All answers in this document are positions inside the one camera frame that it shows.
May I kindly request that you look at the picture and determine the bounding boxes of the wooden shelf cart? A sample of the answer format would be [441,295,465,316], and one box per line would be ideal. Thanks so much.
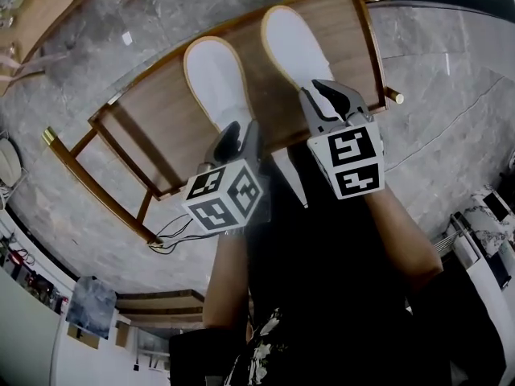
[42,0,406,244]

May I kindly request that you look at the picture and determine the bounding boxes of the oval wooden coffee table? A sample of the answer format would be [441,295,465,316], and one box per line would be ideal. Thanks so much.
[0,0,140,96]

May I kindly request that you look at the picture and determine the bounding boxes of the white insole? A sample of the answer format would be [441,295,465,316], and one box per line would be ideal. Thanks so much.
[260,5,337,120]

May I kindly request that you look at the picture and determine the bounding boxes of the grey blue marbled panel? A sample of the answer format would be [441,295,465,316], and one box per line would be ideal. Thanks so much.
[65,275,117,340]

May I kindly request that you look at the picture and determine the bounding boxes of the person's black trousers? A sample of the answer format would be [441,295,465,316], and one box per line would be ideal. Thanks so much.
[245,142,407,321]

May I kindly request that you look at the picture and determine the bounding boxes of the white curved counter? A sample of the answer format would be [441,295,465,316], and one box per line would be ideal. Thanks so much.
[0,207,122,386]

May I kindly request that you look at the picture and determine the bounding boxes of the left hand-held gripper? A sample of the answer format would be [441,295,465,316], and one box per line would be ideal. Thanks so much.
[181,119,265,235]

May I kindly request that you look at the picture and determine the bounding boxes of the pink ribbon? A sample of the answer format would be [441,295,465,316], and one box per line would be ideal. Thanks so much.
[0,44,68,82]

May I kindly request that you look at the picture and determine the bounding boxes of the person's right forearm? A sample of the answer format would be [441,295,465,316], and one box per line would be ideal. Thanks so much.
[364,187,443,293]

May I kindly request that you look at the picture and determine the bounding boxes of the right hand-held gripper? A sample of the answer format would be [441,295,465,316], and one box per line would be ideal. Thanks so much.
[298,78,385,200]

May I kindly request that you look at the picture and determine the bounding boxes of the person's left forearm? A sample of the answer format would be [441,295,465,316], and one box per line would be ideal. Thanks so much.
[202,231,253,331]

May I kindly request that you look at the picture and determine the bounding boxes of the person's black printed shirt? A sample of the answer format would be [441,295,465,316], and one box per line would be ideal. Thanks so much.
[168,271,506,386]

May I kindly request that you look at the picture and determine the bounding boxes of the black floor cables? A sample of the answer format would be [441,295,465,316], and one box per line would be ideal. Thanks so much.
[148,213,218,253]

